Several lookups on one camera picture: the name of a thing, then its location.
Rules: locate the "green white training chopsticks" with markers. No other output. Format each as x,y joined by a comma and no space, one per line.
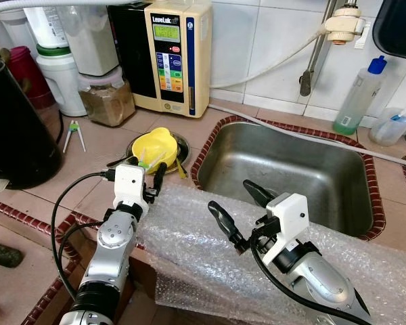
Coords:
73,125

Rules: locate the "clear plastic cup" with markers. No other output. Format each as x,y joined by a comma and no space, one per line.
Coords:
386,128

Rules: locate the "clear bottle blue cap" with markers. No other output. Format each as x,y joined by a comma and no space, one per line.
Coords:
358,101

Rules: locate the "stainless steel sink basin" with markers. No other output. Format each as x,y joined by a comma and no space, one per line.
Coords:
284,169

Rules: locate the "black oblong tool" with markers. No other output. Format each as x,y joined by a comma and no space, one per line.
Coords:
3,254

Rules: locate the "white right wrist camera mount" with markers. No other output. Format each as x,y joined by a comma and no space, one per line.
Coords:
287,217

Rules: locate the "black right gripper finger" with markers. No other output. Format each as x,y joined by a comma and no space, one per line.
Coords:
258,193
223,220

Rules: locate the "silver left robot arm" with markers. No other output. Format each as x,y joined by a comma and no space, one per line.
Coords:
115,237

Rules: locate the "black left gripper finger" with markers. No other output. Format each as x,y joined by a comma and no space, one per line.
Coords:
160,177

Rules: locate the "red plastic container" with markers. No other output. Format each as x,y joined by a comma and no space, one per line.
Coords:
30,74

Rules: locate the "black electric kettle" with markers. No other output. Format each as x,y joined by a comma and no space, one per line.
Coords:
17,128

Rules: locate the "stainless steel bowl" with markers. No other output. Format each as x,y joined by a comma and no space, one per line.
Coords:
183,150

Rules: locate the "black frying pan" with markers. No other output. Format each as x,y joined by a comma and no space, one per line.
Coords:
399,27

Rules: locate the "cream water ionizer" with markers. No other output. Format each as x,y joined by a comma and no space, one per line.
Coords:
196,61

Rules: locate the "brown powder food container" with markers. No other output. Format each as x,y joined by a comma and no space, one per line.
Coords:
108,105

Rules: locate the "metal faucet pipe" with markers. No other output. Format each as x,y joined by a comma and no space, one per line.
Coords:
316,61

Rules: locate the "clear bubble wrap sheet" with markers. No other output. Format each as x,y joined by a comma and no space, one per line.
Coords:
203,271

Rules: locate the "cream faucet diverter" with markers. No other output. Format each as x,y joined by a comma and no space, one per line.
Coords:
342,27

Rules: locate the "green plastic utensil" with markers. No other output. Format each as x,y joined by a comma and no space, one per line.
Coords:
144,164

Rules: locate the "yellow plastic bowl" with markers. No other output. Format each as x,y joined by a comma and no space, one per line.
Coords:
154,143

